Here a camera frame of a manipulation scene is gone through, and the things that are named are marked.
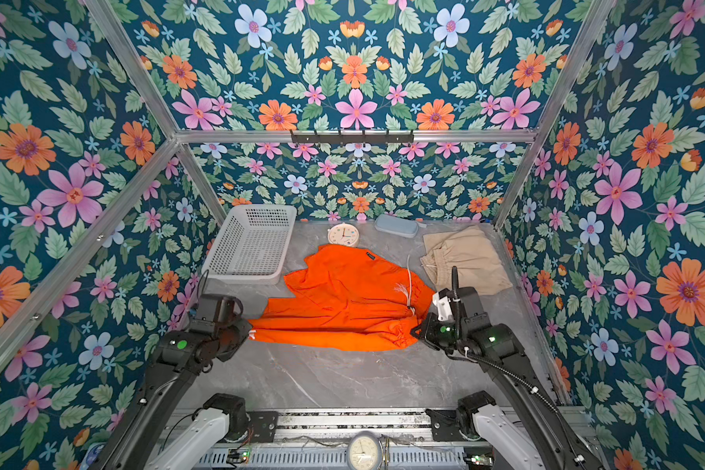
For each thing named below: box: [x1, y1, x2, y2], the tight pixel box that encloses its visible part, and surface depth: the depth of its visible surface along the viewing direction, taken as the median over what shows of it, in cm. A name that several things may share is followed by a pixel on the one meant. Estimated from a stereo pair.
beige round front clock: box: [346, 430, 381, 470], surface depth 68 cm
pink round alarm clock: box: [328, 222, 360, 248], surface depth 114 cm
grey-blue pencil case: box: [374, 213, 420, 237], surface depth 118 cm
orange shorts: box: [249, 243, 436, 352], surface depth 97 cm
